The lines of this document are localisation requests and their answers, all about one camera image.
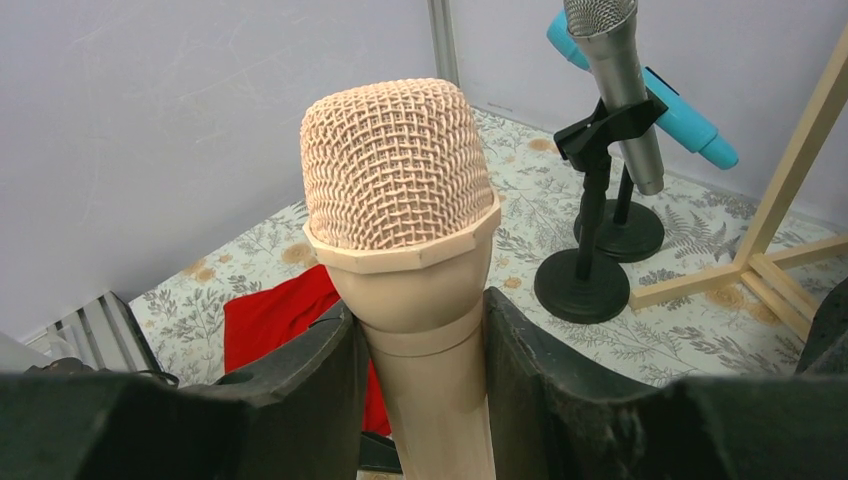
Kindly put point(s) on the black mic stand moved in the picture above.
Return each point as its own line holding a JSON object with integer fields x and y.
{"x": 621, "y": 229}

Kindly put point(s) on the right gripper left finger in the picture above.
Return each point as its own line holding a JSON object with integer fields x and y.
{"x": 296, "y": 413}

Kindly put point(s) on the dark grey hanging garment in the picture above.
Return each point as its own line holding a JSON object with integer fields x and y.
{"x": 825, "y": 352}

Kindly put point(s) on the red folded cloth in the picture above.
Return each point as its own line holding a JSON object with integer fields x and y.
{"x": 258, "y": 323}

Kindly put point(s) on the silver microphone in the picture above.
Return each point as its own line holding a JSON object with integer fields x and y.
{"x": 605, "y": 32}

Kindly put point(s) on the pink beige microphone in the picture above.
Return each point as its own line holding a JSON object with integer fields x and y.
{"x": 402, "y": 215}

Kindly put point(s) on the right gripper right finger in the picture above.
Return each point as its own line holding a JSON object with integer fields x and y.
{"x": 557, "y": 414}

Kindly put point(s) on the wooden clothes rack frame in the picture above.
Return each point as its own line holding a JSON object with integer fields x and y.
{"x": 761, "y": 272}

